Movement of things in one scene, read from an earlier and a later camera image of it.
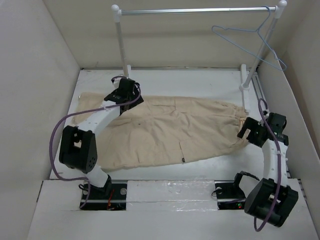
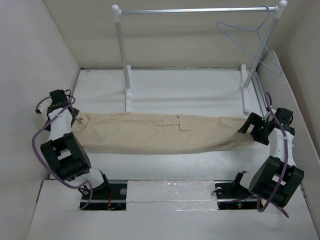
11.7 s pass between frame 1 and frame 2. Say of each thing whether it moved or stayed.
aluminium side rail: stayed
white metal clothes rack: stayed
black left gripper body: moved
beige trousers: moved
